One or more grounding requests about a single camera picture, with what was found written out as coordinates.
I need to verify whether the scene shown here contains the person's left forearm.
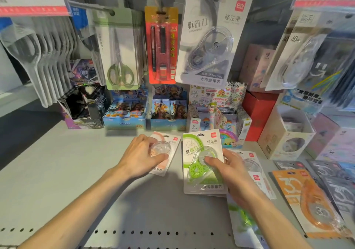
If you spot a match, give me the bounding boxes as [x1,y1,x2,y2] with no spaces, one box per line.
[17,166,131,249]

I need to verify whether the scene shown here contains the orange correction tape packet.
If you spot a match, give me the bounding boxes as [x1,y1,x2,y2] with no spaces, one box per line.
[271,169,353,240]

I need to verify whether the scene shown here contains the rainbow card pack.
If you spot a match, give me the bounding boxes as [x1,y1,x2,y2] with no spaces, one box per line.
[219,129,239,149]

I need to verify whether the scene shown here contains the row of white tape packets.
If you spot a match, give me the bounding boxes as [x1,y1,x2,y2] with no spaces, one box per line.
[260,9,334,92]

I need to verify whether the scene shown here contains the pink correction tape packet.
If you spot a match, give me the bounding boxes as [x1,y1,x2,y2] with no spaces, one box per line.
[148,131,181,177]

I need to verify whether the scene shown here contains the row of clear tape packets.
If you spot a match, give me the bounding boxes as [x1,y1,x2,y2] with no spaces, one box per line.
[0,16,81,108]

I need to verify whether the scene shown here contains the row of green scissors packets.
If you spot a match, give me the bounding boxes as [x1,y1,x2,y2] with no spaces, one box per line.
[93,7,148,91]

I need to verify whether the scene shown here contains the pale pink display box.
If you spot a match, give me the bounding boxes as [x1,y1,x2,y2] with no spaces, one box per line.
[305,112,355,164]

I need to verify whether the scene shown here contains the cartoon pony card display box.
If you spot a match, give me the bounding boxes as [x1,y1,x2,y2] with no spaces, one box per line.
[188,81,253,147]

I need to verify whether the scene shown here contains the person's right forearm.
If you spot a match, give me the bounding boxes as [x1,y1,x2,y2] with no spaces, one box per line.
[242,193,314,249]

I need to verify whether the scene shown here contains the dark trading card box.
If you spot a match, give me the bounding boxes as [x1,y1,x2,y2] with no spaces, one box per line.
[57,60,112,130]

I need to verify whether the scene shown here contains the red cardboard box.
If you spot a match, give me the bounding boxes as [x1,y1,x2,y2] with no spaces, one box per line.
[241,91,280,143]

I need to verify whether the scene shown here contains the row of dark stationery packets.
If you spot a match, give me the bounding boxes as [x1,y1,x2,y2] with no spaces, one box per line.
[305,12,355,112]

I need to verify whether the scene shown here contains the blue card display box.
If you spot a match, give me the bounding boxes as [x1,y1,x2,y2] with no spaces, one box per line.
[150,84,190,132]
[102,86,149,130]

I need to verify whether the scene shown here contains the person's right hand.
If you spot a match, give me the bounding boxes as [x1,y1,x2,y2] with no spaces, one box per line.
[204,148,268,209]

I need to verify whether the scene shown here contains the person's left hand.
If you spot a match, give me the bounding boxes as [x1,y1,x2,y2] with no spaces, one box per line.
[116,134,169,180]

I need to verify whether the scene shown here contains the red pen set packet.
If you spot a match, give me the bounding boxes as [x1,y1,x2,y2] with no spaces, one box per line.
[144,6,179,85]

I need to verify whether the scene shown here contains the white open display box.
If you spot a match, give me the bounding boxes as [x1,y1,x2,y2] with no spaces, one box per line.
[257,105,317,161]

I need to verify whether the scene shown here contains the grey correction tape packet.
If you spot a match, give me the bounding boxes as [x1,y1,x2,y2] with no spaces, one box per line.
[174,0,253,90]

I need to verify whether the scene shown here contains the green correction tape packet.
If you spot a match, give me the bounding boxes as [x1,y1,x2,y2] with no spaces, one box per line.
[182,129,228,197]

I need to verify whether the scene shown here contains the pink cardboard box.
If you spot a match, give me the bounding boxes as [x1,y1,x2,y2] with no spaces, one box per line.
[240,44,275,92]

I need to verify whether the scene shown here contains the white correction tape packet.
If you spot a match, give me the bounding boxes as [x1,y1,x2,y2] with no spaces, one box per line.
[227,149,278,201]

